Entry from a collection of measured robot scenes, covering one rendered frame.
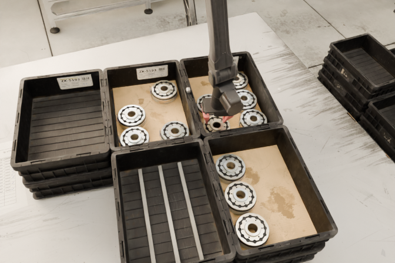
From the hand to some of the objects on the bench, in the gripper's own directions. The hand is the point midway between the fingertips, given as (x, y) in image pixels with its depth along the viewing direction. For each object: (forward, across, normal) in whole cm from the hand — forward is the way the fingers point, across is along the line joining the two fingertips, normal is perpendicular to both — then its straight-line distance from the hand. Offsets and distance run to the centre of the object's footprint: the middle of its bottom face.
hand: (214, 121), depth 128 cm
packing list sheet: (+22, +82, +4) cm, 85 cm away
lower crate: (+21, +52, -6) cm, 56 cm away
